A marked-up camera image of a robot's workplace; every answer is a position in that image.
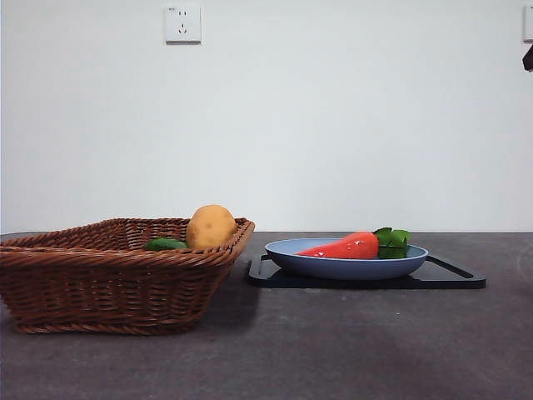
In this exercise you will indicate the orange carrot with green leaves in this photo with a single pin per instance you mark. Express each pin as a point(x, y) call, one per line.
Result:
point(350, 248)

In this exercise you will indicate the blue round plate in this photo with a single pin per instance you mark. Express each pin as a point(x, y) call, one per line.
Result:
point(345, 268)

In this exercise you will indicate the yellow-brown potato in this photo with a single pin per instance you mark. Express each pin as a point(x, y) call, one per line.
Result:
point(210, 228)

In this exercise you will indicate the green vegetable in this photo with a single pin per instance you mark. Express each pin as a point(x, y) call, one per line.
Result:
point(165, 244)

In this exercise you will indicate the brown wicker basket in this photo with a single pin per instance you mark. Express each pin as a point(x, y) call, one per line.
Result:
point(104, 291)

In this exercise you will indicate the black rectangular tray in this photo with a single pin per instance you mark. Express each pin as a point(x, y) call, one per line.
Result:
point(449, 281)

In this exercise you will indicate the white wall socket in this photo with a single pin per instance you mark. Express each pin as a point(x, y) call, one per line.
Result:
point(182, 24)

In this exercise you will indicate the white wall plate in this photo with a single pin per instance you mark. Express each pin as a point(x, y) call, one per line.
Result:
point(529, 24)

